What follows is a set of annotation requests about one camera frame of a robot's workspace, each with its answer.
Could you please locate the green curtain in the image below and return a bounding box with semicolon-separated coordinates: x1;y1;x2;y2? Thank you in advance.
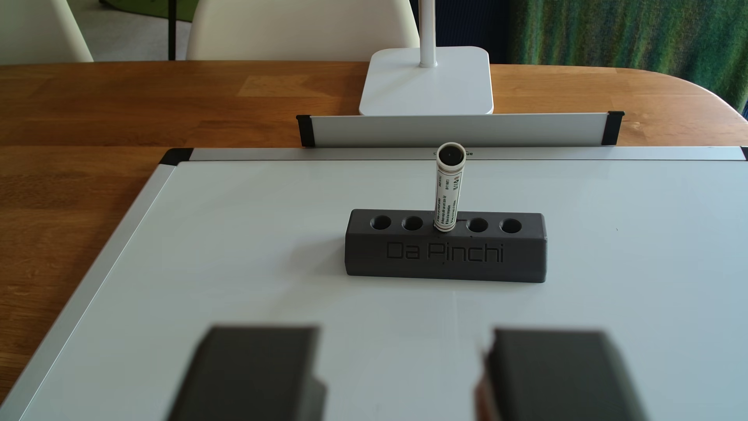
507;0;748;113

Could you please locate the whiteboard with aluminium frame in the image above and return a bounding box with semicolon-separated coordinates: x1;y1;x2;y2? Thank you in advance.
0;146;748;421

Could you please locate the white whiteboard marker pen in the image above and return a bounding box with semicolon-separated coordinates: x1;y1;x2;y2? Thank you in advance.
433;142;468;233

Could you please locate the white lamp stand base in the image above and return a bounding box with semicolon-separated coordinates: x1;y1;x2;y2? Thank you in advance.
358;0;494;117

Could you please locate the aluminium whiteboard pen tray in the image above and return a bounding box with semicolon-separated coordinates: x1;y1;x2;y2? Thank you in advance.
296;110;625;148

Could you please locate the grey Da Pinchi pen holder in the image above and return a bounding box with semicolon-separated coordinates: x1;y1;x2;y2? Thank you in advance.
344;209;548;284

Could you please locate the white plastic chair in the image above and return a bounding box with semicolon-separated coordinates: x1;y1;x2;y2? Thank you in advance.
186;0;420;62
0;0;94;64

